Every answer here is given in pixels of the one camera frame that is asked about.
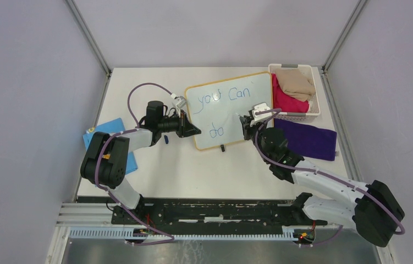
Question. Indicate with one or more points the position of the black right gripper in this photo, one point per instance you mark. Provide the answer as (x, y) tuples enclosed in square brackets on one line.
[(245, 121)]

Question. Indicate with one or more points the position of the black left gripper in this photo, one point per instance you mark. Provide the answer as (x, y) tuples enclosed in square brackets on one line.
[(185, 128)]

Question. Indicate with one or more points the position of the yellow framed whiteboard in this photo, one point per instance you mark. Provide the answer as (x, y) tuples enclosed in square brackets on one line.
[(212, 107)]

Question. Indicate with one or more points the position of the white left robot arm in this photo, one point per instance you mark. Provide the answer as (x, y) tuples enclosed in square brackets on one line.
[(153, 125)]

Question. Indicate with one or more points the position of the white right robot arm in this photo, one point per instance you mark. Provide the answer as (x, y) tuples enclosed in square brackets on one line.
[(370, 209)]

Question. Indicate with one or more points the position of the pink cloth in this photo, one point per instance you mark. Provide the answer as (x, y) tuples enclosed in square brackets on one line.
[(285, 102)]

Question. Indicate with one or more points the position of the white plastic basket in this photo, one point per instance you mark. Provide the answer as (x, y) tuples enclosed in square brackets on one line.
[(314, 104)]

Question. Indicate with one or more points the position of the purple cloth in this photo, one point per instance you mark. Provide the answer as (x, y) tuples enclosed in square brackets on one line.
[(309, 141)]

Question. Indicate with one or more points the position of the beige cloth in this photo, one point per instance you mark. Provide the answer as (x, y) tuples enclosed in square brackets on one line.
[(294, 84)]

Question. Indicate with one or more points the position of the blue patterned cloth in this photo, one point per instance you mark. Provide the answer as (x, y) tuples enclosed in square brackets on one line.
[(116, 161)]

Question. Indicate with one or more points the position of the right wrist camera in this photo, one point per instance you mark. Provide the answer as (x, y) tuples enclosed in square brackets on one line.
[(260, 113)]

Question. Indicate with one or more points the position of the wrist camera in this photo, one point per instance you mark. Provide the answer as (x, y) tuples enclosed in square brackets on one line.
[(178, 102), (260, 113)]

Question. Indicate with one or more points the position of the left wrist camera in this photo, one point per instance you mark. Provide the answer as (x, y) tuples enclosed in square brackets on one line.
[(178, 102)]

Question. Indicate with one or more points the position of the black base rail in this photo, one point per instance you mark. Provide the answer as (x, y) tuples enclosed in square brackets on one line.
[(222, 217)]

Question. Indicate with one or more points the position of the white cable duct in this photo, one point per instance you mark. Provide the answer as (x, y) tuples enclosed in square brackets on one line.
[(134, 234)]

